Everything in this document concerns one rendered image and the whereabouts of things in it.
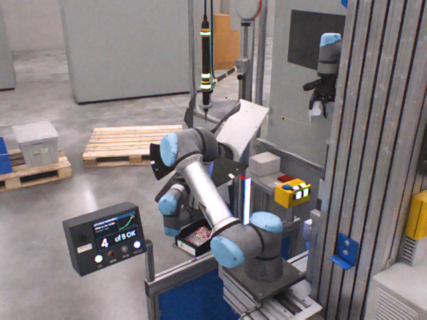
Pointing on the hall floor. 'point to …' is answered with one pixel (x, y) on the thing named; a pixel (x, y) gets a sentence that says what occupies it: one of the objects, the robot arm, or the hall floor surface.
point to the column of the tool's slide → (249, 65)
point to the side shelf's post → (264, 202)
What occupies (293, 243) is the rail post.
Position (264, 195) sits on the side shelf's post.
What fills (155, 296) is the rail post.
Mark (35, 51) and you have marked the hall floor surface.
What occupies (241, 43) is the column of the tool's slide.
